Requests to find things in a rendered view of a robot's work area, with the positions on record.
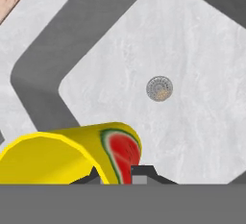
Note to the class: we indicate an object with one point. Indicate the yellow cup with watermelon print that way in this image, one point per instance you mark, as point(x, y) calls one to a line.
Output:
point(48, 160)

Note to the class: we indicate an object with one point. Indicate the round metal sink drain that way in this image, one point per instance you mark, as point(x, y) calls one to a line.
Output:
point(159, 88)

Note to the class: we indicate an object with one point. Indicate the grey marble sink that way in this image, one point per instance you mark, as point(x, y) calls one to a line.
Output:
point(134, 58)

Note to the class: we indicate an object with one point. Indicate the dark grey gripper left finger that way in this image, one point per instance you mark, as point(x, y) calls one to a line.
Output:
point(93, 177)

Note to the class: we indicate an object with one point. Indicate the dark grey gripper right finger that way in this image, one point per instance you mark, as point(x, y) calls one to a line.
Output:
point(144, 175)

